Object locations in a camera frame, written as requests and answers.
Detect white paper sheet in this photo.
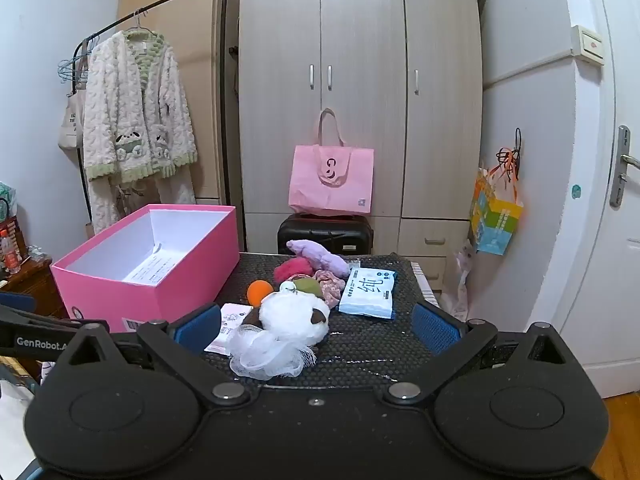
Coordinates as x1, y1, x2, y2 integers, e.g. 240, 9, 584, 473
121, 252, 164, 286

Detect black suitcase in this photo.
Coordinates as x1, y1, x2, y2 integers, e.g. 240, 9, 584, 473
277, 212, 375, 257

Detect floral fabric scrunchie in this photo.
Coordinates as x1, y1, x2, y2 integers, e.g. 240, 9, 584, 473
314, 269, 347, 309

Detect plastic bottle red label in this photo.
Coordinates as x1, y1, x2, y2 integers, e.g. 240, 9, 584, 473
0, 230, 22, 274

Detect black clothes rack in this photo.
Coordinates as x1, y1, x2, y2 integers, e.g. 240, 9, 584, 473
73, 0, 234, 206

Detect pink fluffy puff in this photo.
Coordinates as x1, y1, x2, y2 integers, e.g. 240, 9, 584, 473
273, 256, 316, 284

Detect black bubble mat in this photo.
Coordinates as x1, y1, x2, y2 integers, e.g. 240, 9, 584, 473
165, 251, 442, 391

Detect colourful paper gift bag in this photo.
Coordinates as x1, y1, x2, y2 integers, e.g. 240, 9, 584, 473
469, 147, 525, 256

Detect white door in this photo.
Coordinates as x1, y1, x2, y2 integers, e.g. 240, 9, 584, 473
559, 0, 640, 400

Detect green white tissue pack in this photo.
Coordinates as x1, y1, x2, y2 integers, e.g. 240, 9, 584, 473
0, 182, 19, 217

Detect white plush toy brown ears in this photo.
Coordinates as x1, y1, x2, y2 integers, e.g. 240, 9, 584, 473
249, 292, 331, 347

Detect white blue wet wipes packet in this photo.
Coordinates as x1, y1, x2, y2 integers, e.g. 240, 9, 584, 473
339, 266, 397, 320

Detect metal robe hanger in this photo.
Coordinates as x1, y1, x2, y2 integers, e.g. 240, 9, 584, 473
120, 9, 152, 37

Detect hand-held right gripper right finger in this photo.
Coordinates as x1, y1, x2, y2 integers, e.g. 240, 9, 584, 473
381, 302, 582, 407

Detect cream green fluffy robe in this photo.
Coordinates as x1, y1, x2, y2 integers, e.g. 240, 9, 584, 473
81, 30, 199, 234

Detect white plastic bag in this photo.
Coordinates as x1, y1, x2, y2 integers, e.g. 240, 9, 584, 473
452, 239, 477, 322

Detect beige wooden wardrobe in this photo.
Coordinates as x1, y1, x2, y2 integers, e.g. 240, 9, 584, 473
236, 0, 484, 307

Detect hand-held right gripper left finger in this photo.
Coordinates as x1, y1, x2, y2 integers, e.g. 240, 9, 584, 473
55, 302, 252, 408

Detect purple plush toy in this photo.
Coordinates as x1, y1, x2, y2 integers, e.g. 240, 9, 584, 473
286, 239, 351, 279

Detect white pink packet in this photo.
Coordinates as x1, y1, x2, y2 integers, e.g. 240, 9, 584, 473
204, 302, 254, 356

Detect metal door handle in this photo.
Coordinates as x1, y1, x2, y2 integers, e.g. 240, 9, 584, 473
610, 125, 640, 209

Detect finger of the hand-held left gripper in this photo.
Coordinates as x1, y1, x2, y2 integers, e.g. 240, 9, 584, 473
0, 304, 110, 333
0, 292, 37, 314

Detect black wall hook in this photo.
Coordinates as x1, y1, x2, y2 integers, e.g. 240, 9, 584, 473
512, 127, 524, 184

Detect white cloth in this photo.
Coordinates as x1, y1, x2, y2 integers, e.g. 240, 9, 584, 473
0, 362, 42, 467

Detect white wall switch box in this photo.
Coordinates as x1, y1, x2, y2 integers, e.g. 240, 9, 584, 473
570, 25, 606, 66

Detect orange makeup sponge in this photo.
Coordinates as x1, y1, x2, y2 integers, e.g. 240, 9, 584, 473
247, 280, 275, 307

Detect pink cardboard box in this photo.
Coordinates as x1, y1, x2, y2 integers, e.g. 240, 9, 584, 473
50, 204, 241, 334

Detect cream canvas tote bag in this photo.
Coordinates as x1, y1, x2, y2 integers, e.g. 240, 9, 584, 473
57, 52, 89, 154

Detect striped white tablecloth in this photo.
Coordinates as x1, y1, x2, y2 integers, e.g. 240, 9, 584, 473
410, 260, 442, 311

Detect beige tall cabinet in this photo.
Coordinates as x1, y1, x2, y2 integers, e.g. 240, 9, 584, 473
117, 0, 242, 201

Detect pink tote bag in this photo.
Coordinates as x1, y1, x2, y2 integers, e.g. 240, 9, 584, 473
288, 108, 375, 216

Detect blue wire hangers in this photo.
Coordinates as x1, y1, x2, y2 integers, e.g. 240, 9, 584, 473
57, 34, 102, 84

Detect white mesh bath pouf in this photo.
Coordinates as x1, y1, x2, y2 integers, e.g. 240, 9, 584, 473
229, 325, 319, 380

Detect green plush item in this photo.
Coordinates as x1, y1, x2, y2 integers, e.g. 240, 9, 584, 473
292, 277, 324, 297

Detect wooden nightstand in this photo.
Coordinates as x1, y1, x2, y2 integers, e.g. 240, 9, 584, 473
0, 255, 69, 322

